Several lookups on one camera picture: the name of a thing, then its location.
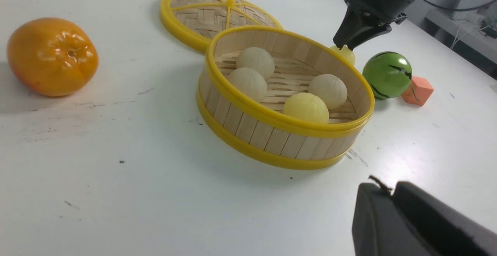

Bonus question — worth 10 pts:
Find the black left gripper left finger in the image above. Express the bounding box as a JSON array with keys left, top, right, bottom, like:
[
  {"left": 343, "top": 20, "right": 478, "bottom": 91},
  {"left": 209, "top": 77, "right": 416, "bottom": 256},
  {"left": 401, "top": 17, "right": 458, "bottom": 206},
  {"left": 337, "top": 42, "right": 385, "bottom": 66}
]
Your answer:
[{"left": 352, "top": 176, "right": 432, "bottom": 256}]

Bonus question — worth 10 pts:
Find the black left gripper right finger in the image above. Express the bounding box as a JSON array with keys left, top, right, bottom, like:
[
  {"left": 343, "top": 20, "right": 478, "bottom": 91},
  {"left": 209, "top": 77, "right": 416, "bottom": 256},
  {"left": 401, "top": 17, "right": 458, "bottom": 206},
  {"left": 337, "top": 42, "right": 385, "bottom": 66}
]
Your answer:
[{"left": 392, "top": 181, "right": 497, "bottom": 256}]

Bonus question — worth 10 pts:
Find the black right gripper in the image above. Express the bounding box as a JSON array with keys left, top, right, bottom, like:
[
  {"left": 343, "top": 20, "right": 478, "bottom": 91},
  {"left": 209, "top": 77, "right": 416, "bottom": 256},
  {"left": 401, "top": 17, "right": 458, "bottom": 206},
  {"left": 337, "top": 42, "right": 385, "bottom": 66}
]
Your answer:
[{"left": 333, "top": 0, "right": 407, "bottom": 50}]

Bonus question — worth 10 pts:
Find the yellow bun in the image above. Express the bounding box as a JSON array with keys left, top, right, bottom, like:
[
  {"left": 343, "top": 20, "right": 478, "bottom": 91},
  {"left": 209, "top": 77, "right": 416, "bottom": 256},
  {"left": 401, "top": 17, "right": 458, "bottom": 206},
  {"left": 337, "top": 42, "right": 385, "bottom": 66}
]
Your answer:
[
  {"left": 330, "top": 45, "right": 356, "bottom": 66},
  {"left": 283, "top": 92, "right": 330, "bottom": 124}
]

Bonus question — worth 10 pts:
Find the white bun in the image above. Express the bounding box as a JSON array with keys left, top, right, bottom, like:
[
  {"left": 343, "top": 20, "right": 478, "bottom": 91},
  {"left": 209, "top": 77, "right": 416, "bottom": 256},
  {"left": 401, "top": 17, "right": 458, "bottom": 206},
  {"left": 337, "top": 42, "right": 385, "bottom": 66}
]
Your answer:
[
  {"left": 236, "top": 47, "right": 275, "bottom": 80},
  {"left": 308, "top": 74, "right": 348, "bottom": 110},
  {"left": 227, "top": 67, "right": 268, "bottom": 103}
]

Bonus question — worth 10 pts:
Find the yellow bun front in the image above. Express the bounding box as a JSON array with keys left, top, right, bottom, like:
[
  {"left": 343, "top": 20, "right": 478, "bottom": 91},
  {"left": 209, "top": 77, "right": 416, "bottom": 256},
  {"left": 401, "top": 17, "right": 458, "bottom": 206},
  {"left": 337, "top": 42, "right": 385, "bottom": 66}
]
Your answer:
[{"left": 283, "top": 92, "right": 330, "bottom": 124}]

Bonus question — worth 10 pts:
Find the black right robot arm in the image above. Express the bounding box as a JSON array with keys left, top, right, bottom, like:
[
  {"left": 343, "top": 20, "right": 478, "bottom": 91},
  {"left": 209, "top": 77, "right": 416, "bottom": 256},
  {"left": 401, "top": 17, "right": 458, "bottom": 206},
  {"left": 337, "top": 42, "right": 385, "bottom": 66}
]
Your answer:
[{"left": 333, "top": 0, "right": 415, "bottom": 50}]

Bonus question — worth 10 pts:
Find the yellow-rimmed bamboo steamer tray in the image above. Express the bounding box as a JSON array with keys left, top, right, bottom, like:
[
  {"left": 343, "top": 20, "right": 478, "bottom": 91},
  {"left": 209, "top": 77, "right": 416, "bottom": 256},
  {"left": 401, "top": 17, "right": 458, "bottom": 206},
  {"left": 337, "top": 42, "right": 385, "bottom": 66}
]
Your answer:
[{"left": 196, "top": 26, "right": 375, "bottom": 170}]

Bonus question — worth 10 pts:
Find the yellow-rimmed woven steamer lid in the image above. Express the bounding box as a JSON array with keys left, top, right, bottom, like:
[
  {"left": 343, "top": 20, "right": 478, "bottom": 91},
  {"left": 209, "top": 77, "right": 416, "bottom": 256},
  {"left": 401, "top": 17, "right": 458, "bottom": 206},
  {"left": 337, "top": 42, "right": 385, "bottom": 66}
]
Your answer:
[{"left": 160, "top": 0, "right": 282, "bottom": 53}]

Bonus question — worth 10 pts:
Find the green toy watermelon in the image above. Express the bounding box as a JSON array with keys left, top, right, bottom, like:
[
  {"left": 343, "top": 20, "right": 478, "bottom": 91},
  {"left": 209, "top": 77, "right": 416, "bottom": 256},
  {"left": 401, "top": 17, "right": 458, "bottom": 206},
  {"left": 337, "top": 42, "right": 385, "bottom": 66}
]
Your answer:
[{"left": 362, "top": 51, "right": 412, "bottom": 99}]

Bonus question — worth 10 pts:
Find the orange foam cube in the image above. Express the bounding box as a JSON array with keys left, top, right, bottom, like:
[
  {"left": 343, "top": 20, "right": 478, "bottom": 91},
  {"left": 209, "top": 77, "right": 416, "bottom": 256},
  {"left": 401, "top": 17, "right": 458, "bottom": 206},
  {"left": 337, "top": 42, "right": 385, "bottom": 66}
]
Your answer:
[{"left": 401, "top": 77, "right": 434, "bottom": 106}]

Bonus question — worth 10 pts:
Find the grey side bench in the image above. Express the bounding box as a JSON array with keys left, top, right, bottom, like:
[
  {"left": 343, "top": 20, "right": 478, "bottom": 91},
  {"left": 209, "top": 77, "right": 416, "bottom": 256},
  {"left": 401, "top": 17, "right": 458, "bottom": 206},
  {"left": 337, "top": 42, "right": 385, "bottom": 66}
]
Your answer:
[{"left": 425, "top": 9, "right": 497, "bottom": 63}]

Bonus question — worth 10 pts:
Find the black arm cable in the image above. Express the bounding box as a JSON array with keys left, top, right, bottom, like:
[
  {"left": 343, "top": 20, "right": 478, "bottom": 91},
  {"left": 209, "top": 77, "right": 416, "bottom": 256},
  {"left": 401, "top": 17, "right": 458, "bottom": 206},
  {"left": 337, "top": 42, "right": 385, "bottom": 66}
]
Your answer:
[{"left": 419, "top": 0, "right": 497, "bottom": 12}]

